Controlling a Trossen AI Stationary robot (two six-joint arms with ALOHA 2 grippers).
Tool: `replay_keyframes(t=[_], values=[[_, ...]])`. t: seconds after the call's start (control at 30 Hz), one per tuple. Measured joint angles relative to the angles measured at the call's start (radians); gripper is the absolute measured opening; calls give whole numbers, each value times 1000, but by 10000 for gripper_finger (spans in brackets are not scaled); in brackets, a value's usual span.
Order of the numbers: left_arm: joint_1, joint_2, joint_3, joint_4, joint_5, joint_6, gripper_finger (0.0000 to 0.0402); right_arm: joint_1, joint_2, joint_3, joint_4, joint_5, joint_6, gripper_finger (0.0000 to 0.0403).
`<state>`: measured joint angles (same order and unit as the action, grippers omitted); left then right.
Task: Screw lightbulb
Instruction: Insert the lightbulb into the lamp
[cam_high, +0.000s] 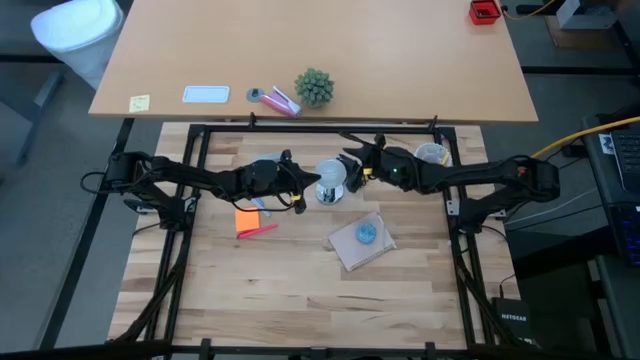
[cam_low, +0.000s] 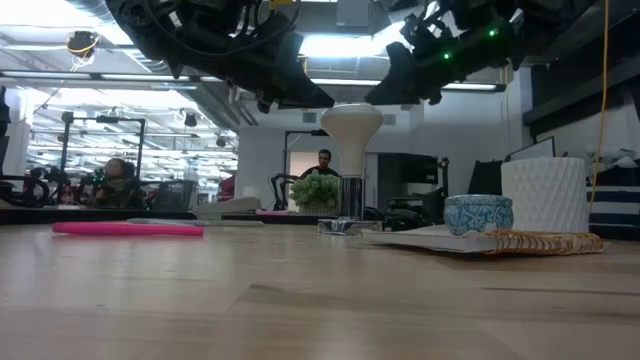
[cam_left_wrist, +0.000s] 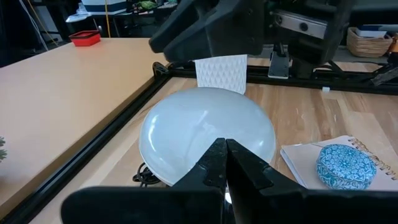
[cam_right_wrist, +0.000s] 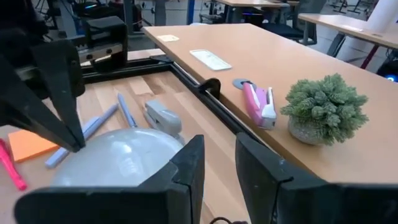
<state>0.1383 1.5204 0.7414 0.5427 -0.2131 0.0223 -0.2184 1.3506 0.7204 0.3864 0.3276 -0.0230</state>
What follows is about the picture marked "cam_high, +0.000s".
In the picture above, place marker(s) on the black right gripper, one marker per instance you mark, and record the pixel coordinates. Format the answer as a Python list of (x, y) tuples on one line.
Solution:
[(407, 182)]

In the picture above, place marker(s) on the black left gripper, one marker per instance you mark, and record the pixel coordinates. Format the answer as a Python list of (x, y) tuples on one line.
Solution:
[(286, 187)]

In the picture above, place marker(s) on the white lightbulb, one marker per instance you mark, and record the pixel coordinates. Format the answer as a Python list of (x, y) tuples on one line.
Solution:
[(331, 172)]

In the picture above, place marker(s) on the chrome lamp socket base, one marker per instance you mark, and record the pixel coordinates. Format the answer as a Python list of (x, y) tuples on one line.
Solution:
[(329, 196)]

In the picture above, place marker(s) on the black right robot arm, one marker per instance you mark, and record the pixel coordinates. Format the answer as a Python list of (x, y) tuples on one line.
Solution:
[(475, 176)]

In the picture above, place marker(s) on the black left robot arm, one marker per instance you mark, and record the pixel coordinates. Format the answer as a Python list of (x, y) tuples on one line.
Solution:
[(190, 172)]

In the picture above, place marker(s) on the long pale blue pen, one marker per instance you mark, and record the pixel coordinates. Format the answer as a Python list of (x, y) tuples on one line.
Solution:
[(262, 207)]

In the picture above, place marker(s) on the orange sticky note pad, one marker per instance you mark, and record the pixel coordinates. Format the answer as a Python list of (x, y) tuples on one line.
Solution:
[(247, 220)]

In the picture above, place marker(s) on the pink highlighter pen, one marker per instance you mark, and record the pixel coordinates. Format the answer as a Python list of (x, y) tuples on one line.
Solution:
[(257, 231)]

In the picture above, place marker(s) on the white textured pen cup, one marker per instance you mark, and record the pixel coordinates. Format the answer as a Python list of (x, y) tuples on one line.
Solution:
[(430, 152)]

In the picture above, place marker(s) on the blue patterned round tin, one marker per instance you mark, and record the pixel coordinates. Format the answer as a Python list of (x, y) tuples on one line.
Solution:
[(366, 233)]

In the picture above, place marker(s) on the pink tape dispenser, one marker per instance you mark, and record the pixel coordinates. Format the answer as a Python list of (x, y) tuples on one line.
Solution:
[(280, 102)]

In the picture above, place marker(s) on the yellow pencil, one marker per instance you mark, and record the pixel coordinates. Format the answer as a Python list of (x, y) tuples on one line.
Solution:
[(444, 159)]

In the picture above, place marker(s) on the green succulent plant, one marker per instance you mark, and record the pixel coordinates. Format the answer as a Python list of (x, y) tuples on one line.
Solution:
[(314, 87)]

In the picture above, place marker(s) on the grey round disc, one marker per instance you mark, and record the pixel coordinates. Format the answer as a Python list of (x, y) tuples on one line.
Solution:
[(255, 95)]

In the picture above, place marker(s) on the white rectangular card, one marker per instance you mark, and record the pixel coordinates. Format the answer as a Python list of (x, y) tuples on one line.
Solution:
[(206, 94)]

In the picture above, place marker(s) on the light wooden desk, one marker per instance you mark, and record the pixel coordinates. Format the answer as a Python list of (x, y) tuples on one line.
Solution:
[(300, 40)]

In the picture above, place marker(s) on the yellow sticky note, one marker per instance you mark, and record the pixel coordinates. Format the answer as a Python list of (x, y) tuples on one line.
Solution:
[(139, 103)]

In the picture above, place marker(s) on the red square box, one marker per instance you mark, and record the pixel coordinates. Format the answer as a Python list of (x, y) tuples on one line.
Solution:
[(484, 11)]

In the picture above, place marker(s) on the black laptop computer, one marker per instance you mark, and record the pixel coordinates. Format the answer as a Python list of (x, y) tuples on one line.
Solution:
[(627, 160)]

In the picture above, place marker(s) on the grey box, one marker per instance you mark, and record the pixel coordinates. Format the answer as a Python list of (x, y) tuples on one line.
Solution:
[(585, 17)]

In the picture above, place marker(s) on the white trash bin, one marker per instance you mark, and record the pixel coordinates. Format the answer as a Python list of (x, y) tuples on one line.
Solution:
[(75, 30)]

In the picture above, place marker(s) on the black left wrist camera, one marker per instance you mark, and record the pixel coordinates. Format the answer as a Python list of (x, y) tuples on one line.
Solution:
[(262, 176)]

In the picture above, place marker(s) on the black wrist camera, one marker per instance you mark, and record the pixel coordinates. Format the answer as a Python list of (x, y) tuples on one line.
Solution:
[(262, 176), (397, 162)]

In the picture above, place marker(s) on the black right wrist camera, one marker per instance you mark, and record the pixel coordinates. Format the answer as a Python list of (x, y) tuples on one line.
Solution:
[(397, 162)]

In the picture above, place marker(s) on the black aluminium table frame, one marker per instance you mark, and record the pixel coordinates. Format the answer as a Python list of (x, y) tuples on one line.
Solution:
[(320, 128)]

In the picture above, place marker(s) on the black Netgear network switch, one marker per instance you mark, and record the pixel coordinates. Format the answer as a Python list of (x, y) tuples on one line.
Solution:
[(512, 317)]

